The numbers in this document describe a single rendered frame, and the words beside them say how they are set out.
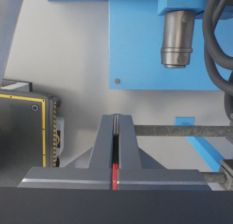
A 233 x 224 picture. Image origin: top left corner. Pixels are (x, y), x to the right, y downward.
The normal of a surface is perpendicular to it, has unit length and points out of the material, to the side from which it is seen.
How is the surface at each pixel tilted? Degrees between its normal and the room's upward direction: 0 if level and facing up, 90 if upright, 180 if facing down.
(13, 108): 0
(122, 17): 0
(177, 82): 0
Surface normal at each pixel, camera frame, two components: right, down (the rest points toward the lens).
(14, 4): 0.99, 0.13
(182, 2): -0.01, 0.30
